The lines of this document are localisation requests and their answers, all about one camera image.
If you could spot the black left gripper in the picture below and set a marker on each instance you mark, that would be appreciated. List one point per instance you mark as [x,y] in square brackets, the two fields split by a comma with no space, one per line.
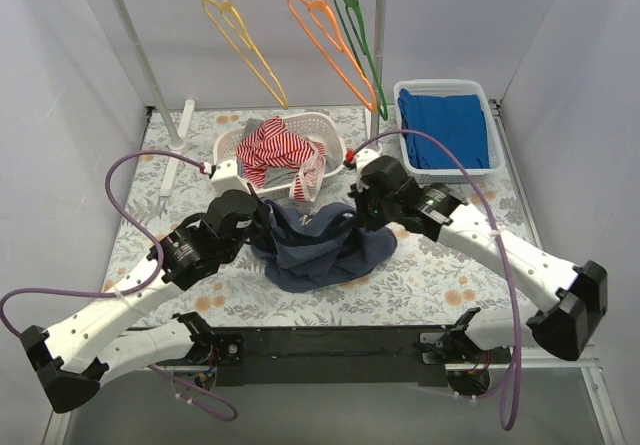
[261,216]

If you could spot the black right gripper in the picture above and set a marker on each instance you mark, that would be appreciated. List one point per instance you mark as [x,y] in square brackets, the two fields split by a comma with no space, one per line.
[363,210]

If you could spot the navy blue tank top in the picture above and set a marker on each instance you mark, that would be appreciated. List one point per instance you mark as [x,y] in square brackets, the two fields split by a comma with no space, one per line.
[307,252]

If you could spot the yellow clothes hanger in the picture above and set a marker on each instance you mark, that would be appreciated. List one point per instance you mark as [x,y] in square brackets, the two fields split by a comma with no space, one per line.
[229,22]

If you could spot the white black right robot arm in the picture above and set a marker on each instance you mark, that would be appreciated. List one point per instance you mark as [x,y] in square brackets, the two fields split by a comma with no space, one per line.
[569,301]

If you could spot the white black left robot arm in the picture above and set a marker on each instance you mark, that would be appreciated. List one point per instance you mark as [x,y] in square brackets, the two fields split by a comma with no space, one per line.
[74,358]

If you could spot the green clothes hanger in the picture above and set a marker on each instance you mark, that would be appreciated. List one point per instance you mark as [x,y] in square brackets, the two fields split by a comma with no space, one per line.
[353,24]

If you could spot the orange clothes hanger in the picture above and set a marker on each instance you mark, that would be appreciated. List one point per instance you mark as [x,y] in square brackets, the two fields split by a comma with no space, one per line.
[319,22]

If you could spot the grey garment in basket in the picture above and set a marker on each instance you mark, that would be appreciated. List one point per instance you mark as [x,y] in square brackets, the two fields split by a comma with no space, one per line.
[274,176]

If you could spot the white oval laundry basket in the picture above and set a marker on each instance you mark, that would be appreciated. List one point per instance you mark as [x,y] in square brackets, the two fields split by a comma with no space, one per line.
[316,126]

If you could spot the red white striped garment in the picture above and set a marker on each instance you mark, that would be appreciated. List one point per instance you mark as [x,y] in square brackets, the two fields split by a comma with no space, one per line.
[274,146]

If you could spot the blue folded cloth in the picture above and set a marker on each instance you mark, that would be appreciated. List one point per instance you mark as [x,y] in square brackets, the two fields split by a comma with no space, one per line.
[458,122]

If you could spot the white rectangular basket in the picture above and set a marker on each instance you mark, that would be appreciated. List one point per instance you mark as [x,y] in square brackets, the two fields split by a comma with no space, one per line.
[442,88]

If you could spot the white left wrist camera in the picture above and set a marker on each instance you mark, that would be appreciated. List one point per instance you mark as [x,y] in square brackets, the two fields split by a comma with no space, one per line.
[224,176]

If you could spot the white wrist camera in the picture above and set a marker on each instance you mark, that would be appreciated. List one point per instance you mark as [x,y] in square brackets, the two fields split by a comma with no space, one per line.
[357,160]
[224,176]

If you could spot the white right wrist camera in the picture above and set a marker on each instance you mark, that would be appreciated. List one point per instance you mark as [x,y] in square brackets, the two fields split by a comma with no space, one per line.
[357,160]

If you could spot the aluminium frame rail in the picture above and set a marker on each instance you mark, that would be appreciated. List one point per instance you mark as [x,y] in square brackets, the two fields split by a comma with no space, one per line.
[60,425]

